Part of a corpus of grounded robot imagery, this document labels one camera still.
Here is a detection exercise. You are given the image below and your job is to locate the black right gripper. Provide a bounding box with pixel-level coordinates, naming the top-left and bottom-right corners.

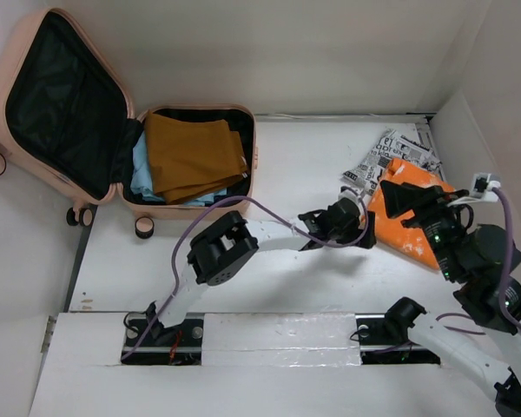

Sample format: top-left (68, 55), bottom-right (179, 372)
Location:
top-left (379, 177), bottom-right (468, 280)

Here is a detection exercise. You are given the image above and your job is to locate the black white newsprint cloth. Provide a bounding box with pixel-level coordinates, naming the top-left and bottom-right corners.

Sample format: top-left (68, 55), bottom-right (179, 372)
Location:
top-left (342, 129), bottom-right (441, 196)

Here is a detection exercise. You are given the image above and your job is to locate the orange white tie-dye cloth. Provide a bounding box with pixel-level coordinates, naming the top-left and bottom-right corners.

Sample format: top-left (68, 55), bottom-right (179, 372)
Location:
top-left (368, 158), bottom-right (455, 270)

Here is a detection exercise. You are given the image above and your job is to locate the mustard brown cloth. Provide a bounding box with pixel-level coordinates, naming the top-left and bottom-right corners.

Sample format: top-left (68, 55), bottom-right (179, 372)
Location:
top-left (144, 113), bottom-right (249, 204)

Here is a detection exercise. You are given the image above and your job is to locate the light blue cloth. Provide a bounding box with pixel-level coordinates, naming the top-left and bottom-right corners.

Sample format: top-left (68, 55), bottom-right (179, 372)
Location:
top-left (130, 132), bottom-right (228, 207)

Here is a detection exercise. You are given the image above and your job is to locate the pink hard-shell suitcase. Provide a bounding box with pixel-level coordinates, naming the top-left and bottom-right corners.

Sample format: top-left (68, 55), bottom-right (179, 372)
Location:
top-left (0, 6), bottom-right (261, 240)

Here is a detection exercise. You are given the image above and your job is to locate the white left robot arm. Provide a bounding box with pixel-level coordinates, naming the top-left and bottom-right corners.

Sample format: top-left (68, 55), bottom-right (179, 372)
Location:
top-left (143, 193), bottom-right (376, 345)

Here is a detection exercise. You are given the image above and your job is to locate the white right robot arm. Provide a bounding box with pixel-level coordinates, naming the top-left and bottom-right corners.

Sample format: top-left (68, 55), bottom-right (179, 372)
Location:
top-left (380, 174), bottom-right (521, 416)

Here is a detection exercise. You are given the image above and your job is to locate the white foam cover block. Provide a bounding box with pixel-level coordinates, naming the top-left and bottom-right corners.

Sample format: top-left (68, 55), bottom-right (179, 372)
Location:
top-left (201, 313), bottom-right (361, 367)

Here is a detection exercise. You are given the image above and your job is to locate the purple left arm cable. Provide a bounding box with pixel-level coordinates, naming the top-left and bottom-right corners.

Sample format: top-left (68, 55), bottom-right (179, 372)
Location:
top-left (120, 195), bottom-right (370, 361)

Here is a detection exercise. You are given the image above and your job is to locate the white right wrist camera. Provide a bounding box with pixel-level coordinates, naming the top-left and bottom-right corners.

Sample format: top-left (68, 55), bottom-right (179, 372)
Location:
top-left (469, 173), bottom-right (501, 202)

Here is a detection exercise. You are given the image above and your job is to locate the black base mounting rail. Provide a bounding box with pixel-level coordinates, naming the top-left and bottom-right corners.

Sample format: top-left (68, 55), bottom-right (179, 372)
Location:
top-left (122, 313), bottom-right (440, 367)

